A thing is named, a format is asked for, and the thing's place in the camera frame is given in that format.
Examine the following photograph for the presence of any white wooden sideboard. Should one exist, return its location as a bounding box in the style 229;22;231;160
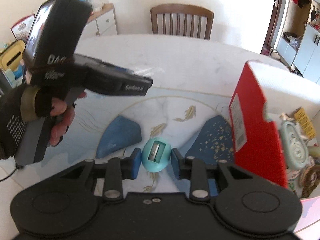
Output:
80;3;118;41

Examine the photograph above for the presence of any yellow small carton box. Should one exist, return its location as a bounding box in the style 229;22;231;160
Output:
293;107;316;139

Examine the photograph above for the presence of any dark brown door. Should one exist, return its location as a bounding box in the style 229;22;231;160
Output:
261;0;282;55

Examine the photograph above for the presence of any pale green soap bar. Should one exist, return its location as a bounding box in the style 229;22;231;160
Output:
308;146;320;158

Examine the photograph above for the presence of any yellow tissue box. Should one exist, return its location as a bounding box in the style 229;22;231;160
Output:
0;40;25;72

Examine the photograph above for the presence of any left gloved human hand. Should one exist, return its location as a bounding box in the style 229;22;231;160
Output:
1;83;75;159

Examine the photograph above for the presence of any grey gear correction tape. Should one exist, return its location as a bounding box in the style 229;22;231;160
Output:
279;113;309;171

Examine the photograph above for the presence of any red white snack bag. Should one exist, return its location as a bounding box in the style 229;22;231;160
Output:
10;14;35;43

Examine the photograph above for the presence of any wooden dining chair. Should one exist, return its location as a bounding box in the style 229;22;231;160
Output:
150;3;214;40

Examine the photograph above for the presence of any teal egg pencil sharpener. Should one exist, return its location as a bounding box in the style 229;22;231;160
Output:
142;137;172;173

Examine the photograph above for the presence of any brown scrunchie hair tie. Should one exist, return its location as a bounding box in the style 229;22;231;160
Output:
298;164;320;198

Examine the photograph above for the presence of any red shoe box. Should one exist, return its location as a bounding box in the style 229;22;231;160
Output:
229;60;319;187

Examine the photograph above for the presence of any white cabinet wall unit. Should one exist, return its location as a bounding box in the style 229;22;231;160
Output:
276;0;319;84

